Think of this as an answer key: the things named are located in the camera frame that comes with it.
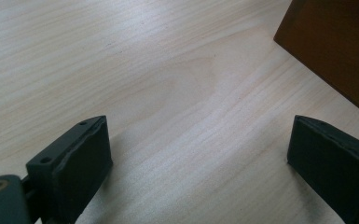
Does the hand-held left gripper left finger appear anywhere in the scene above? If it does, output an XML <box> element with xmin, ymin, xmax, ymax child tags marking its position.
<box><xmin>25</xmin><ymin>115</ymin><xmax>114</xmax><ymax>224</ymax></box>

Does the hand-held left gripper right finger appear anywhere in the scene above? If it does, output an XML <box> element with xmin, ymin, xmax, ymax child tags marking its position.
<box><xmin>286</xmin><ymin>114</ymin><xmax>359</xmax><ymax>224</ymax></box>

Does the brown box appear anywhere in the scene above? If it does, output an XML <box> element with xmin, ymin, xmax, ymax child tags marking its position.
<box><xmin>272</xmin><ymin>0</ymin><xmax>359</xmax><ymax>122</ymax></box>

